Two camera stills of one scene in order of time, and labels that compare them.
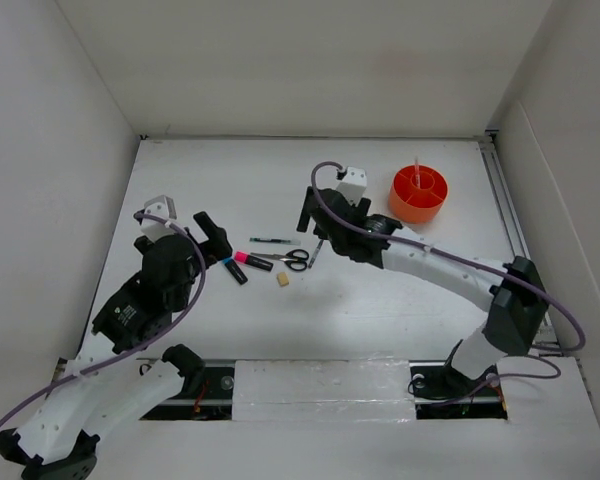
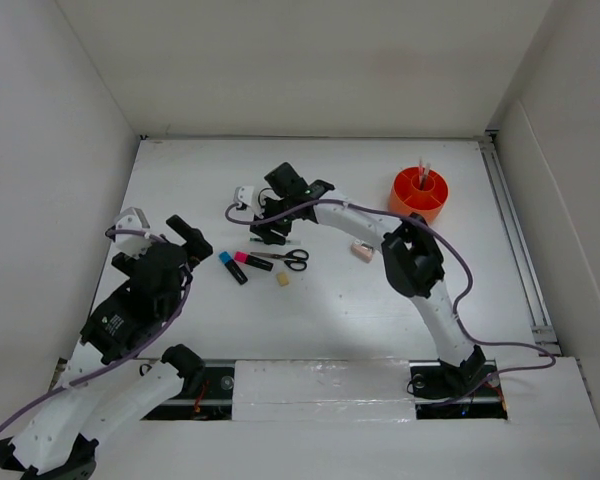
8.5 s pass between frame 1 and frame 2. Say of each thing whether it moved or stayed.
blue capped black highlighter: stayed
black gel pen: moved
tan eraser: stayed
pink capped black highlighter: stayed
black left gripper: moved
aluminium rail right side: stayed
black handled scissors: stayed
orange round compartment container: stayed
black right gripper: moved
